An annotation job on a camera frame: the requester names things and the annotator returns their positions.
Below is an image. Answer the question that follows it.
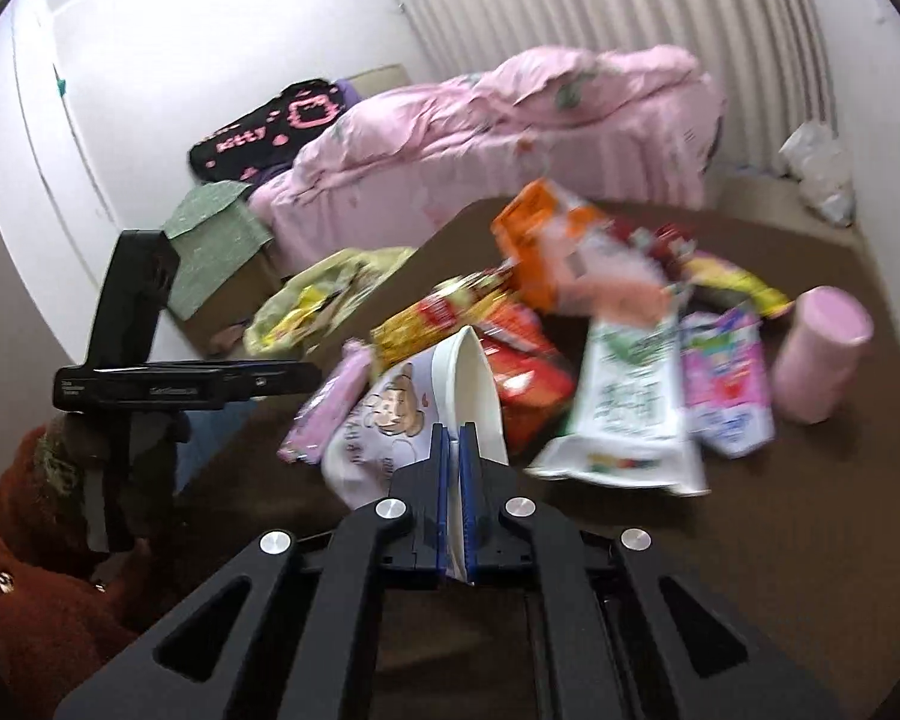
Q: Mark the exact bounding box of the white plastic bag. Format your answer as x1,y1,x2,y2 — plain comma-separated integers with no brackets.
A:
776,120,860,230

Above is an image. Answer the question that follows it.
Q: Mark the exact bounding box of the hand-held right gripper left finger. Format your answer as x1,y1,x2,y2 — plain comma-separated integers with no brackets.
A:
52,424,455,720

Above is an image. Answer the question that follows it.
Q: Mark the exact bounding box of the white cartoon print paper bowl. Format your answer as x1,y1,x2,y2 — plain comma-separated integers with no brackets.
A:
321,324,511,587

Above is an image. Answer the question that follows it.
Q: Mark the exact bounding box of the pink yellow snack packet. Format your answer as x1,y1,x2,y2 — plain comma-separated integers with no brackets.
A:
679,255,796,320

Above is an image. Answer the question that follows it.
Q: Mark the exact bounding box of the pink floral duvet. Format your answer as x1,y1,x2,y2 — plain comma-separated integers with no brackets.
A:
300,45,725,192

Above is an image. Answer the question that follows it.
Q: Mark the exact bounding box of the trash bin with yellow bag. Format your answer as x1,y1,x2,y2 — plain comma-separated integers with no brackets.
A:
244,246,418,361

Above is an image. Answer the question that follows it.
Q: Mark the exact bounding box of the white green packet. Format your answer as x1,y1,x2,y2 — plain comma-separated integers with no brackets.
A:
529,307,710,497

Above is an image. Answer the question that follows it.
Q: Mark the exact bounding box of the pink cup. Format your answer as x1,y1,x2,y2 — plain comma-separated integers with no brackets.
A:
771,285,875,425

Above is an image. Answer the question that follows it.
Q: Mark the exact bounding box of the bed with pink floral sheet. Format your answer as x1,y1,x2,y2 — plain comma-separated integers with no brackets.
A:
247,116,728,295

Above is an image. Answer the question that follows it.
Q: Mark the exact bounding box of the thin pink packet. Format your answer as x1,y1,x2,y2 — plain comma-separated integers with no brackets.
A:
277,341,376,464

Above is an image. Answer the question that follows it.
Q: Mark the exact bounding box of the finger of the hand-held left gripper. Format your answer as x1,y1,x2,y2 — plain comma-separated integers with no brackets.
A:
221,360,322,400

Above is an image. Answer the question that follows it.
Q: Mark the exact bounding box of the black pink printed blanket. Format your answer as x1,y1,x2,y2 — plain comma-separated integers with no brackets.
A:
187,81,346,182

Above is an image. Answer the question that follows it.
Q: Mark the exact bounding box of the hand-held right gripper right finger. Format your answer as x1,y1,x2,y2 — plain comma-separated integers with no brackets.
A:
457,423,845,720

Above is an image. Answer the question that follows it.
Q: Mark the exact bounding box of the cardboard box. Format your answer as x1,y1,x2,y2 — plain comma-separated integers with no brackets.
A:
184,247,287,350

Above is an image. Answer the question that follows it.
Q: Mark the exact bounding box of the pink white packet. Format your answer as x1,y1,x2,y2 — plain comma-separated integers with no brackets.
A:
679,300,778,461

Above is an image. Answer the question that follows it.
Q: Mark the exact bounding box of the blue cloth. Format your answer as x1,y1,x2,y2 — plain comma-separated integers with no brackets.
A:
174,399,260,496

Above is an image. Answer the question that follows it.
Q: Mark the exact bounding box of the beige headboard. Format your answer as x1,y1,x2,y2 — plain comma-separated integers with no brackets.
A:
337,64,413,103

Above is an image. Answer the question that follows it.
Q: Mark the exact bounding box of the yellow red noodle snack packet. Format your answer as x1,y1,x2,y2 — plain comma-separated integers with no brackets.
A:
371,270,518,376

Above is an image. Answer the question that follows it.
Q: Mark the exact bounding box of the dark red snack packet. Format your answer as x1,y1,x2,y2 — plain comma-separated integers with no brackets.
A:
615,221,698,278

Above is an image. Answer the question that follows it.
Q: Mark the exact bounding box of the white door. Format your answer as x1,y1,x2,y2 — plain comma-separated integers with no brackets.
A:
7,0,121,241

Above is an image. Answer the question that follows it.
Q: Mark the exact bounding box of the orange snack packet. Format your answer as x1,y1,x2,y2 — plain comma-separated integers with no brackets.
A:
491,180,672,317

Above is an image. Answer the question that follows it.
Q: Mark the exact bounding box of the purple pillow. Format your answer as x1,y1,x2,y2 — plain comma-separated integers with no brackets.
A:
336,82,385,118

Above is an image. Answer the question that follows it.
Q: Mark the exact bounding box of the white pleated curtain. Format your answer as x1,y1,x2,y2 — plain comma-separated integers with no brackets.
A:
371,0,841,173

